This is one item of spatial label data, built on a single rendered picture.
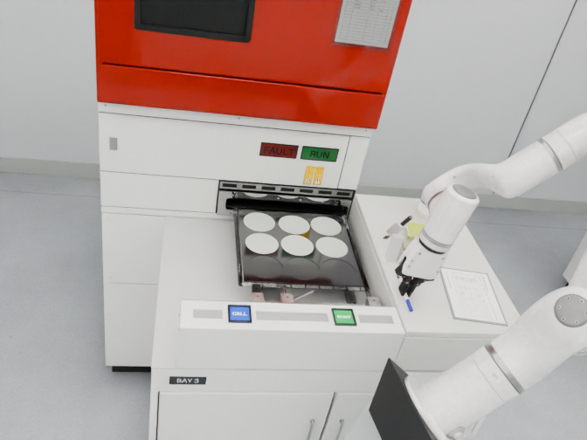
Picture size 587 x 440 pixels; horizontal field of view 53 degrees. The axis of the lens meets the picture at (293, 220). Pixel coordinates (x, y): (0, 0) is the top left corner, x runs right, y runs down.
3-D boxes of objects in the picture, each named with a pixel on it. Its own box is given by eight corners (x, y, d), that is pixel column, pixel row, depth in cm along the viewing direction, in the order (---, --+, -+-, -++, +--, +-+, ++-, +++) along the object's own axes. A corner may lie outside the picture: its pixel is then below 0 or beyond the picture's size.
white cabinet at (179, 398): (155, 380, 237) (163, 217, 191) (382, 381, 256) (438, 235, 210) (142, 542, 186) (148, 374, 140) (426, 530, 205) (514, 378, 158)
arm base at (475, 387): (466, 463, 129) (539, 418, 125) (438, 447, 115) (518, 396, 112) (424, 389, 141) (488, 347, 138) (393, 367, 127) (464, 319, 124)
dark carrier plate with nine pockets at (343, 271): (238, 209, 187) (238, 209, 187) (341, 216, 194) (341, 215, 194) (243, 282, 160) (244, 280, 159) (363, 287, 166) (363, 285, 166)
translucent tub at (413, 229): (398, 237, 177) (404, 219, 173) (422, 241, 177) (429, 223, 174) (402, 253, 171) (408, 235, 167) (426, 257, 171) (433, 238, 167)
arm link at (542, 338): (523, 396, 127) (620, 335, 122) (512, 388, 111) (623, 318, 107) (489, 349, 133) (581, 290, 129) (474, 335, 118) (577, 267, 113)
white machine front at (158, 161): (101, 208, 188) (99, 92, 166) (344, 223, 204) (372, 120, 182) (100, 213, 186) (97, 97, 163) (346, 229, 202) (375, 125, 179)
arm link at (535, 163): (521, 118, 142) (412, 185, 149) (555, 151, 130) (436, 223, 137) (531, 142, 148) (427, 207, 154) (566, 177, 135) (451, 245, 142)
